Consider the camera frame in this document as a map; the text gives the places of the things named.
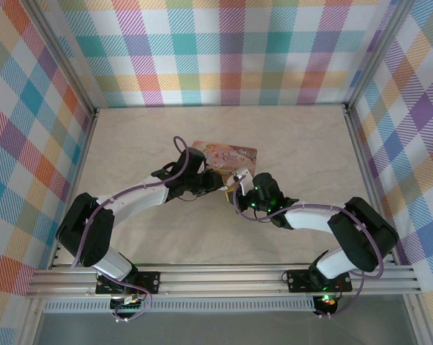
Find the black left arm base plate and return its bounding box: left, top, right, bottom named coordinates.
left=95, top=271, right=162, bottom=296

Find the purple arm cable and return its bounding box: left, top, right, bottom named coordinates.
left=70, top=134, right=194, bottom=323
left=235, top=199, right=385, bottom=319

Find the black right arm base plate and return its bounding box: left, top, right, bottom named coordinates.
left=286, top=269, right=353, bottom=293

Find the aluminium right side rail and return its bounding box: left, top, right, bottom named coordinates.
left=343, top=107, right=399, bottom=265

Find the aluminium left frame post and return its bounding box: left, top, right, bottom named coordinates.
left=28, top=0, right=97, bottom=113

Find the aluminium left side rail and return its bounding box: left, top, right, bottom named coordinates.
left=50, top=107, right=101, bottom=270

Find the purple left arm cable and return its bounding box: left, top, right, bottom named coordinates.
left=70, top=134, right=194, bottom=323

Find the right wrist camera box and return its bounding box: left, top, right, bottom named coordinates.
left=232, top=167, right=254, bottom=193

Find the aluminium right frame post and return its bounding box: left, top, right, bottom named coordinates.
left=343, top=0, right=418, bottom=112

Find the aluminium frame post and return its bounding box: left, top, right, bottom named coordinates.
left=28, top=0, right=97, bottom=113
left=343, top=0, right=418, bottom=112

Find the pink printed tin box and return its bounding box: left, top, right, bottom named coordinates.
left=190, top=139, right=262, bottom=203

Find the grey slotted cable duct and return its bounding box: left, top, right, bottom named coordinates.
left=42, top=300, right=317, bottom=314

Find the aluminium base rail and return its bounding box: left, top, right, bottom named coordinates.
left=24, top=263, right=424, bottom=298

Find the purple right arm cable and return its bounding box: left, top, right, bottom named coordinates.
left=235, top=199, right=385, bottom=319

